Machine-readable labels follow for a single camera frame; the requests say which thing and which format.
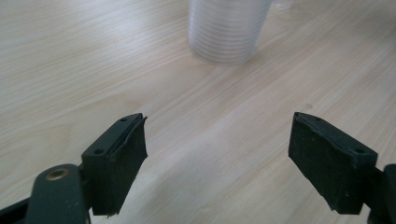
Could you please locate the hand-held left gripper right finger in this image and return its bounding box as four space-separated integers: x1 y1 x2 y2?
288 111 379 216

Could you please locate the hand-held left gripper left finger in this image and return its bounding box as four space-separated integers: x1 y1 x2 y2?
80 112 149 217

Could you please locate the stack of white plastic cups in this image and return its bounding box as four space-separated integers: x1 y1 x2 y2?
187 0 274 66

